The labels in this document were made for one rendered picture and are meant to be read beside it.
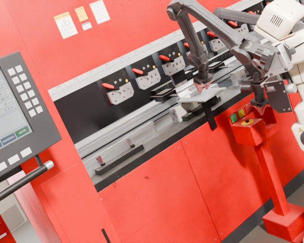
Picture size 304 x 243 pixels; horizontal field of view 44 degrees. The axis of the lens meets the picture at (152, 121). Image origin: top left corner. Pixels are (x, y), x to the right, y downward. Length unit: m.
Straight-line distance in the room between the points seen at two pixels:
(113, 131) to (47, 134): 0.99
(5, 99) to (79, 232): 0.77
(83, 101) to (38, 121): 1.18
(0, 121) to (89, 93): 1.30
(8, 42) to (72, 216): 0.82
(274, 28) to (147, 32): 0.77
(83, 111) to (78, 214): 0.95
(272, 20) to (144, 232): 1.26
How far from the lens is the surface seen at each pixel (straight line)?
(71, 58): 2.00
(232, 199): 2.50
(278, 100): 1.87
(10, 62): 1.41
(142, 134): 2.17
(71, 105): 2.55
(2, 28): 1.71
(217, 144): 2.36
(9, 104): 1.39
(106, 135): 2.36
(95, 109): 2.61
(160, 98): 2.52
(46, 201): 1.77
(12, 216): 4.44
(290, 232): 2.47
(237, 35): 1.73
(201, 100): 2.14
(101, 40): 2.07
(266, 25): 1.80
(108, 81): 2.06
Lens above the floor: 1.54
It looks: 15 degrees down
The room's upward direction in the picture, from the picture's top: 23 degrees counter-clockwise
